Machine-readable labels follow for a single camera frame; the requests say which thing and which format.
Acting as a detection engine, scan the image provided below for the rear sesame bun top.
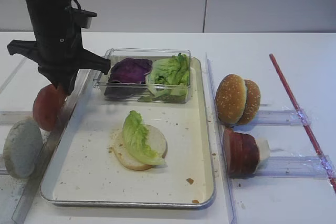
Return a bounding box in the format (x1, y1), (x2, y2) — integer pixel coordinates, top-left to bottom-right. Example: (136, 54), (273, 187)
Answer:
(237, 79), (261, 125)

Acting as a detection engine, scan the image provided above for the front sesame bun top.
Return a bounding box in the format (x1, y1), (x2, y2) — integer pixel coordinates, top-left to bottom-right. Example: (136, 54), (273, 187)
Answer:
(215, 74), (247, 124)

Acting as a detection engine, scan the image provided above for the red tomato slice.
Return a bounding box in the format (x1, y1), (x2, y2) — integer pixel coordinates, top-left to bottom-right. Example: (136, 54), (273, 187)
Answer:
(32, 84), (67, 132)

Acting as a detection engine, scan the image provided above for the clear rail of tray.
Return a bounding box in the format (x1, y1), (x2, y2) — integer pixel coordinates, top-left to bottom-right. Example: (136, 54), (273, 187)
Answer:
(12, 70), (96, 223)
(205, 52), (237, 223)

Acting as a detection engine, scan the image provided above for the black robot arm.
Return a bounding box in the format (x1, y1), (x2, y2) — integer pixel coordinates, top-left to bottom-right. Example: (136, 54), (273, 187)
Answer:
(7, 0), (111, 95)

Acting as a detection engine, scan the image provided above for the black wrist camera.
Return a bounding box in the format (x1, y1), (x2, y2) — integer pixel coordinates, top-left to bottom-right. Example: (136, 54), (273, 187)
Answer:
(66, 6), (97, 29)

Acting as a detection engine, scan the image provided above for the clear plastic salad box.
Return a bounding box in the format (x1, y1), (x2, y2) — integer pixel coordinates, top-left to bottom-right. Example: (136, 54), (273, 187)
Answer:
(93, 48), (191, 103)

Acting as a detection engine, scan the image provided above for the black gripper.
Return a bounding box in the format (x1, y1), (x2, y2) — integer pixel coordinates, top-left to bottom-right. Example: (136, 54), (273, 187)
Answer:
(7, 0), (111, 95)

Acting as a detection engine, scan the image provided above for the green lettuce in box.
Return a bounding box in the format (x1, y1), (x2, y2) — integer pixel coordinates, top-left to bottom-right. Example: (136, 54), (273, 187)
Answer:
(138, 52), (190, 103)

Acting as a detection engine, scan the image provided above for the grey-faced bread slice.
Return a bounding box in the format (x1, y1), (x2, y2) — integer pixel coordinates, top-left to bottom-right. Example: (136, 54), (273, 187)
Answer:
(3, 118), (43, 179)

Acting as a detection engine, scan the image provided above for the white cheese slice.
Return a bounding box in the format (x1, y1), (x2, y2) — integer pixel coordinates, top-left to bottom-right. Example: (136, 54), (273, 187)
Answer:
(256, 138), (270, 168)

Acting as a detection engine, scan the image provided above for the purple cabbage leaf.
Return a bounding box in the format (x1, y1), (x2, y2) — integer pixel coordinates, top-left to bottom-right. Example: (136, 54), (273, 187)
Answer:
(108, 58), (153, 84)

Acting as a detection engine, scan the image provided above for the bottom bread slice on tray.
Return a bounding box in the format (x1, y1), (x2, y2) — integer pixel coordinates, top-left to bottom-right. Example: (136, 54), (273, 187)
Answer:
(110, 124), (167, 171)

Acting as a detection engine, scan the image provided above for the clear holder upper right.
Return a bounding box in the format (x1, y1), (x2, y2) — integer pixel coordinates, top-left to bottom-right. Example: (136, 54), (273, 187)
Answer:
(250, 110), (311, 126)

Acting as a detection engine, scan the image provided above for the clear rail right of tray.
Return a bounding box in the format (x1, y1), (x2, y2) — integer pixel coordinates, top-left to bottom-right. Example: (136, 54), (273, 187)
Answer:
(205, 52), (237, 223)

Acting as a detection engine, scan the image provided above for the sesame bun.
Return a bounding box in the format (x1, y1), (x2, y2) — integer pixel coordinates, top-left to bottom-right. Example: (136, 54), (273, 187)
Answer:
(215, 74), (247, 124)
(237, 79), (261, 125)

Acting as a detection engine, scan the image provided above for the clear holder lower right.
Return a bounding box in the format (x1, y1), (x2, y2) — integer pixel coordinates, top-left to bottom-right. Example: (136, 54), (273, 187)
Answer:
(255, 156), (335, 179)

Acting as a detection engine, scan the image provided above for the clear holder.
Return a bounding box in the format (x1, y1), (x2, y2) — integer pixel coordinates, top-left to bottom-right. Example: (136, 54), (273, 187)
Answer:
(255, 156), (335, 179)
(250, 110), (311, 126)

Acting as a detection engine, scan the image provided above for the stack of meat patties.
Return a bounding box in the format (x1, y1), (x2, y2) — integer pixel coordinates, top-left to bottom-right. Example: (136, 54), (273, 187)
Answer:
(223, 129), (260, 178)

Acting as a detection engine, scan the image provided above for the clear rail far left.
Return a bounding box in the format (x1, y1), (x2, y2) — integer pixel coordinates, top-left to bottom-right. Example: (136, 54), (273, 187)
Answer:
(0, 58), (27, 93)

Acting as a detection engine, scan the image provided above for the lettuce leaf on bread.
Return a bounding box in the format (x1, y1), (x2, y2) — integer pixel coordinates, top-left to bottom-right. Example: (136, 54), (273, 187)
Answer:
(122, 110), (166, 166)

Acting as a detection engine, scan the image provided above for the metal serving tray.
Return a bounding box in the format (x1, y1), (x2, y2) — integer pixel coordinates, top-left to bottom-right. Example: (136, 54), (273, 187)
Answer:
(40, 58), (215, 209)

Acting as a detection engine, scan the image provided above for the clear rail left of tray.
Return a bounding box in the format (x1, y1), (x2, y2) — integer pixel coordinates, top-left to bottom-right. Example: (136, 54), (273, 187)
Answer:
(12, 70), (96, 223)

